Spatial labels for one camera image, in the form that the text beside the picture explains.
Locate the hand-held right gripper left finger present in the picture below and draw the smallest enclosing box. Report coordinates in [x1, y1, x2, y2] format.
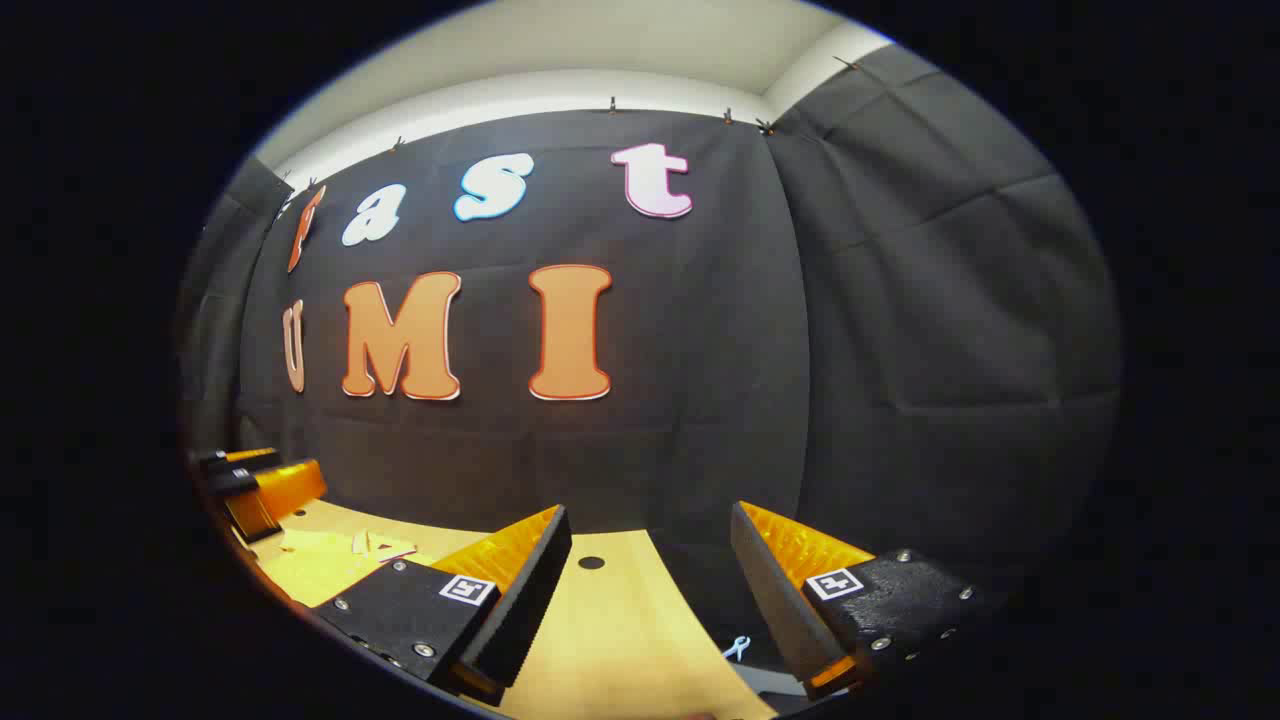
[312, 504, 574, 707]

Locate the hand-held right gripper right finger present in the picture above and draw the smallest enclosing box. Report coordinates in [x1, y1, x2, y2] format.
[730, 500, 991, 701]

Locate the orange T-shirt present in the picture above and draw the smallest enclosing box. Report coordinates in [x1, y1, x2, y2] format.
[255, 527, 419, 608]

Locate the black backdrop cloth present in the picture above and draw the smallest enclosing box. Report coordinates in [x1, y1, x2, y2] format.
[178, 45, 1123, 673]

